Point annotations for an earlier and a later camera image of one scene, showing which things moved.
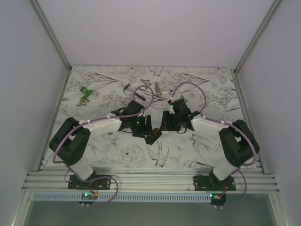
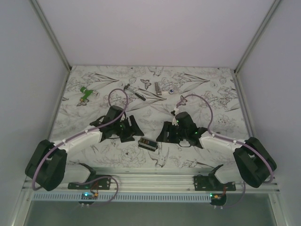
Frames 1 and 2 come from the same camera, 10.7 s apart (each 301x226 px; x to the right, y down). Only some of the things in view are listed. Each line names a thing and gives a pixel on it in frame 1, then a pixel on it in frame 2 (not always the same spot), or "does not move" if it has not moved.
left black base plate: (95, 181) does not move
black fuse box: (150, 139) to (148, 144)
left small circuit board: (89, 196) does not move
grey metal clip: (158, 91) does not move
